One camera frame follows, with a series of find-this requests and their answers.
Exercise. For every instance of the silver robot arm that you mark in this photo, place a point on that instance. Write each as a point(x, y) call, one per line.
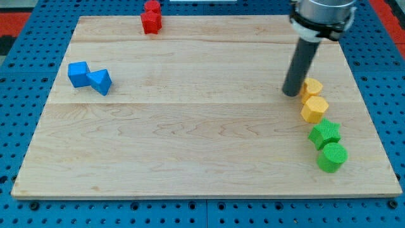
point(315, 20)

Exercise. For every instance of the wooden board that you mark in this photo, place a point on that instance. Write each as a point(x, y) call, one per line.
point(197, 112)

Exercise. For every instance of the blue cube block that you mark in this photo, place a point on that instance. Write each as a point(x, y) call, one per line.
point(77, 73)

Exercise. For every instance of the red cylinder block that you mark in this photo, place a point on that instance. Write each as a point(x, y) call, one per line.
point(152, 5)

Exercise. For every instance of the yellow hexagon block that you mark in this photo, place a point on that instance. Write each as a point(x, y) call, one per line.
point(314, 109)

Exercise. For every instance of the green cylinder block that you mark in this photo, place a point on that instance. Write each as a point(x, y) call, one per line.
point(332, 157)

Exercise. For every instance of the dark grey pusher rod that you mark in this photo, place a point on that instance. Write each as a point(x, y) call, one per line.
point(299, 66)

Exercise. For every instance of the red star block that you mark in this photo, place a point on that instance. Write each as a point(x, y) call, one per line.
point(151, 22)

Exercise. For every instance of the green star block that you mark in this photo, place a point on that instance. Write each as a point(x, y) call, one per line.
point(325, 132)

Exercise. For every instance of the yellow heart block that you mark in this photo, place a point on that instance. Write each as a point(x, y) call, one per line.
point(310, 87)

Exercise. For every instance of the blue triangle block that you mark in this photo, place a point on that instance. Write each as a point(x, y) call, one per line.
point(100, 81)

